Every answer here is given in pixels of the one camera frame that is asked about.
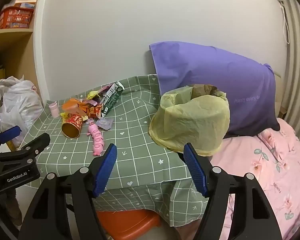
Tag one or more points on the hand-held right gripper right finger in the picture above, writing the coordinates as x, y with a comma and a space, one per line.
196, 172

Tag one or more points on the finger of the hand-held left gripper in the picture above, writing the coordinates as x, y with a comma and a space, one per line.
8, 133
40, 141

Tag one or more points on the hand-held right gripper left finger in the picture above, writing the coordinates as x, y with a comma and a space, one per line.
106, 170

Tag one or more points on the bin with yellow liner bag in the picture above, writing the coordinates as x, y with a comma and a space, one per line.
190, 120

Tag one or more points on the red and gold wrapper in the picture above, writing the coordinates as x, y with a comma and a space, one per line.
95, 111

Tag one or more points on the green carton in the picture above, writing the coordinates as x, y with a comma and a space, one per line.
112, 97

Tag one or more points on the pink pig toy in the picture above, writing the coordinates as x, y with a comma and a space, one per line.
97, 140

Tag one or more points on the white plastic bag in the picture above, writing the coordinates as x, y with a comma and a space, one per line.
17, 100

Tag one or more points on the small pink jar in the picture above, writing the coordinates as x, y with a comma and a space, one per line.
54, 110

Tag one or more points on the green checked tablecloth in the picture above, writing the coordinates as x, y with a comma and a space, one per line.
140, 150

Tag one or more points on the red paper cup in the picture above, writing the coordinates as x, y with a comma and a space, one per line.
75, 122

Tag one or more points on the grey purple wrapper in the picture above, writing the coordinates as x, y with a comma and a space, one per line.
103, 123

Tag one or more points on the orange wrapper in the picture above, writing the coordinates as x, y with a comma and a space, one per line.
73, 106

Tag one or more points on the orange plastic stool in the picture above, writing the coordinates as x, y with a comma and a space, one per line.
130, 225

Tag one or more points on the pink floral bedsheet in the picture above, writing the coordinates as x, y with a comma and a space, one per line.
265, 180

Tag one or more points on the small yellow wrapper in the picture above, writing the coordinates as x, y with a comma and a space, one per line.
92, 95

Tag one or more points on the wooden shelf unit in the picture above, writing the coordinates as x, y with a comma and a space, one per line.
10, 40

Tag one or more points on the purple pillow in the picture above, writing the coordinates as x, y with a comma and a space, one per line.
215, 75

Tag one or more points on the red plastic basket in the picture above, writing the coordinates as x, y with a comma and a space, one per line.
15, 18

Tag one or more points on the orange and white box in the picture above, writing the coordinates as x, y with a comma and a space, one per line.
25, 1

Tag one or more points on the grey ribbed curtain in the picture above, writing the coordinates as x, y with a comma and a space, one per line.
297, 55

